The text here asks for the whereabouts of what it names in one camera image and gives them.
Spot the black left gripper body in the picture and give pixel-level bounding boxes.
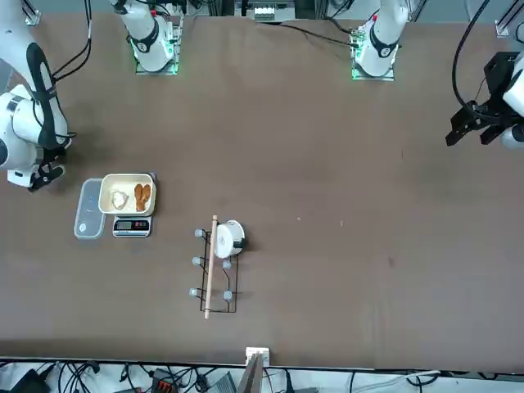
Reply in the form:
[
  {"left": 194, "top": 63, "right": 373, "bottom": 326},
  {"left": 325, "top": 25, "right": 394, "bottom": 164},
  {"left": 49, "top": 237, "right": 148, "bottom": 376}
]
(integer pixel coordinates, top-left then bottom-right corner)
[{"left": 484, "top": 52, "right": 519, "bottom": 108}]

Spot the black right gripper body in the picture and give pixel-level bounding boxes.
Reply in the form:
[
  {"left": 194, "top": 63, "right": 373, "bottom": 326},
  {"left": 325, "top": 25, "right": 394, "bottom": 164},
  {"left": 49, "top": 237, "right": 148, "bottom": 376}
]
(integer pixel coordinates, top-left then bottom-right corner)
[{"left": 34, "top": 137, "right": 74, "bottom": 165}]

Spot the beige garlic bulb toy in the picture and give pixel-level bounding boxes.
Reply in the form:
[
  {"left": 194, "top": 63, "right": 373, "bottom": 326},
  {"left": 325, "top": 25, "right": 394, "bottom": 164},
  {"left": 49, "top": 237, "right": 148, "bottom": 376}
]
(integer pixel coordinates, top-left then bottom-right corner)
[{"left": 110, "top": 187, "right": 131, "bottom": 210}]

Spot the brown chicken drumstick toy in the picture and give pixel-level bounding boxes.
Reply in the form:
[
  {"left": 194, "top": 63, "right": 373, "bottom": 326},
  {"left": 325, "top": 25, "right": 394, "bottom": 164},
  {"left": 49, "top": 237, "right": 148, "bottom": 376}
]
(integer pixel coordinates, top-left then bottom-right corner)
[{"left": 133, "top": 183, "right": 152, "bottom": 213}]

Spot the black digital kitchen scale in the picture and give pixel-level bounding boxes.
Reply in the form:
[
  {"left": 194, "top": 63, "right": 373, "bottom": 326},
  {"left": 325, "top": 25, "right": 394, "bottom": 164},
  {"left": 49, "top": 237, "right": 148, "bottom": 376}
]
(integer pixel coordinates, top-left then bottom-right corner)
[{"left": 112, "top": 170, "right": 159, "bottom": 237}]

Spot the clear plastic container lid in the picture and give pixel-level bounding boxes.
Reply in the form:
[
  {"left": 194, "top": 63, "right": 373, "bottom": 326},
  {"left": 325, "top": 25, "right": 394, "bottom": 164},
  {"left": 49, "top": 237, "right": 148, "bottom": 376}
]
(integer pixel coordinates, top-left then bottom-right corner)
[{"left": 73, "top": 178, "right": 106, "bottom": 240}]

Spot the cream plastic weighing tray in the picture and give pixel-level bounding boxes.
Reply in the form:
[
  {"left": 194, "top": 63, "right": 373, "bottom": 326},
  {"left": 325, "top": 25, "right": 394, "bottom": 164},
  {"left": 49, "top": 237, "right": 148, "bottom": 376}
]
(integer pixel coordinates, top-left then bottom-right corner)
[{"left": 97, "top": 173, "right": 157, "bottom": 217}]

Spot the white smiley mug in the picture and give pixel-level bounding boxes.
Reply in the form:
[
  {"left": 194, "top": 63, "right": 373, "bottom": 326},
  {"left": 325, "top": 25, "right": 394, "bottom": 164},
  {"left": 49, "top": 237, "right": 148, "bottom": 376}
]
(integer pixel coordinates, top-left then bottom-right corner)
[{"left": 213, "top": 219, "right": 249, "bottom": 259}]

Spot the red and black plug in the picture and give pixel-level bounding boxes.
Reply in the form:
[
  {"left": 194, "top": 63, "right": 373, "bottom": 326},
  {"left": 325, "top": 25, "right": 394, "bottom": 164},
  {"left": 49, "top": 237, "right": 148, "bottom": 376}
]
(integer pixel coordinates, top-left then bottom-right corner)
[{"left": 149, "top": 368, "right": 181, "bottom": 392}]

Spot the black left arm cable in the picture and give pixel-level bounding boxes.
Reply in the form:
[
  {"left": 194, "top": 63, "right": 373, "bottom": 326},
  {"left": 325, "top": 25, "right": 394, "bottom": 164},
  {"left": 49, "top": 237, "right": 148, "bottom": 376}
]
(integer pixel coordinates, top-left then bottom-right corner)
[{"left": 451, "top": 0, "right": 495, "bottom": 120}]

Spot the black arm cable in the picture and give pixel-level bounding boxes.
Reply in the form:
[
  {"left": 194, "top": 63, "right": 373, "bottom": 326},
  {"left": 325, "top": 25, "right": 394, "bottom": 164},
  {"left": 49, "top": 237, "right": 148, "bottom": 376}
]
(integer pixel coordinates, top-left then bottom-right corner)
[
  {"left": 451, "top": 0, "right": 495, "bottom": 120},
  {"left": 51, "top": 0, "right": 93, "bottom": 81}
]

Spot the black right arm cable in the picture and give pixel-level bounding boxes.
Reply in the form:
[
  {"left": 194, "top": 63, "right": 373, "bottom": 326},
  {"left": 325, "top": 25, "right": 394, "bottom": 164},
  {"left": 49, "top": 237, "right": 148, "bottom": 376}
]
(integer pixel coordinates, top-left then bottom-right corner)
[{"left": 51, "top": 0, "right": 93, "bottom": 81}]

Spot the black wire cup rack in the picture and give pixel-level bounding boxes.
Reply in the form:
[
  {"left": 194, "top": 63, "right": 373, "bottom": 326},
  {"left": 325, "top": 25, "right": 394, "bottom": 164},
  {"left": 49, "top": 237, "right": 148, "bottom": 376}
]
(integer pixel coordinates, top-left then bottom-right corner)
[{"left": 188, "top": 215, "right": 249, "bottom": 320}]

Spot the white post bracket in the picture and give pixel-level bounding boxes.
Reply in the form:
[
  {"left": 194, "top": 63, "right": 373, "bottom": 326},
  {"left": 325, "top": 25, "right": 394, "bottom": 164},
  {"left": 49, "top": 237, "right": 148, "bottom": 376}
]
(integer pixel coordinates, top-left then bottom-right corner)
[{"left": 245, "top": 346, "right": 272, "bottom": 365}]

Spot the aluminium camera post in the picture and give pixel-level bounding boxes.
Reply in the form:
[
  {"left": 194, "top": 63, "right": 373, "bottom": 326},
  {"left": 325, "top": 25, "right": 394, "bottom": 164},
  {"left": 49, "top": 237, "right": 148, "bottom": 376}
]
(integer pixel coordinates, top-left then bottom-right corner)
[{"left": 238, "top": 351, "right": 267, "bottom": 393}]

